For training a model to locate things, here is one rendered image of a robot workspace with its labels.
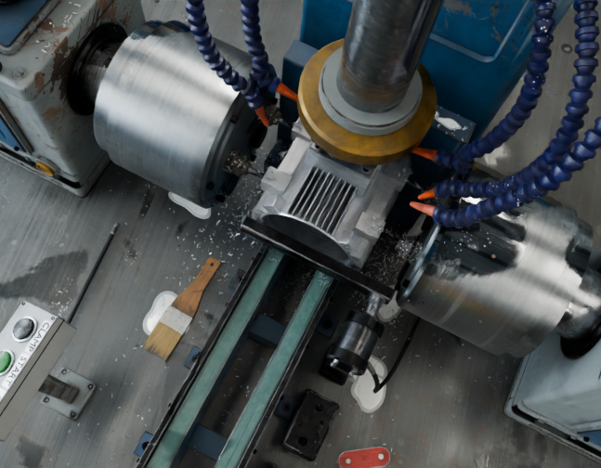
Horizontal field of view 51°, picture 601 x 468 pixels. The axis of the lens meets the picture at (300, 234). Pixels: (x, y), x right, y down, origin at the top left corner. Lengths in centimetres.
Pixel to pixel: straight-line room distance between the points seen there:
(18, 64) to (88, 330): 47
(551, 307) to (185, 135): 55
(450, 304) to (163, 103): 49
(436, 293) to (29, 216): 77
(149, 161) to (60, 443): 50
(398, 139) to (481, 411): 58
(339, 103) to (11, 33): 48
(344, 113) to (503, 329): 37
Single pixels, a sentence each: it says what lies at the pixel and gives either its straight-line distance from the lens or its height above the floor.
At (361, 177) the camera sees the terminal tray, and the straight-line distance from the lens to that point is 88.
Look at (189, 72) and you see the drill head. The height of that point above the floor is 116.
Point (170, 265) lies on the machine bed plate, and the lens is 119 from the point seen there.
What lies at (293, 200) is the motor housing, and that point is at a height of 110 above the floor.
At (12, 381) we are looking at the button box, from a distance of 91.
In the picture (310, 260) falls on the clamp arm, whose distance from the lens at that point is 95.
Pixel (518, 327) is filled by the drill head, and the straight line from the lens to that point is 91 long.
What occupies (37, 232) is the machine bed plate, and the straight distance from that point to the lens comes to 126.
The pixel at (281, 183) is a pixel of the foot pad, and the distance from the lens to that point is 94.
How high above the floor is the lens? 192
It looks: 69 degrees down
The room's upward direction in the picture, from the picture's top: 12 degrees clockwise
